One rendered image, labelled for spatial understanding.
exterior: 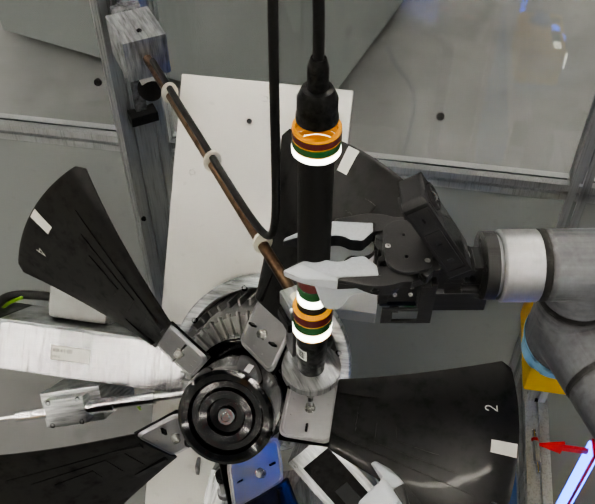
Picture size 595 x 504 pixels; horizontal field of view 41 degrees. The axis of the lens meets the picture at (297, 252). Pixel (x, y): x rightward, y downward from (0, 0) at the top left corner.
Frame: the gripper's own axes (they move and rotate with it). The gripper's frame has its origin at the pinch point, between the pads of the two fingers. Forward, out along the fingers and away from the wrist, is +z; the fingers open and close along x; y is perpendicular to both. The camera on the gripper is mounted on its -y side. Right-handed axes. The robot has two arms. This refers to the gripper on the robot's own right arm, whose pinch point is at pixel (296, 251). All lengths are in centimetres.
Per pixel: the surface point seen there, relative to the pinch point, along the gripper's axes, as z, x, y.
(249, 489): 5.9, -7.1, 36.6
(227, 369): 8.2, 0.3, 20.7
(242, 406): 6.4, -2.8, 24.0
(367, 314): -14, 41, 62
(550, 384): -40, 15, 46
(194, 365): 12.9, 4.9, 26.5
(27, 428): 77, 68, 148
